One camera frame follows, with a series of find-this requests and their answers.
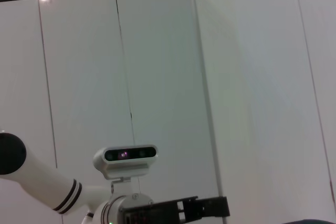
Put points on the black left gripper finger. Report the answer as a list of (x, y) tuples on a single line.
[(210, 207)]

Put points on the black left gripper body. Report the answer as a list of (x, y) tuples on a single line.
[(152, 213)]

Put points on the tall white cabinet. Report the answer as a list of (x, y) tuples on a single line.
[(162, 77)]

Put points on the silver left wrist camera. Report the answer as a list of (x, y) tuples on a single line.
[(123, 165)]

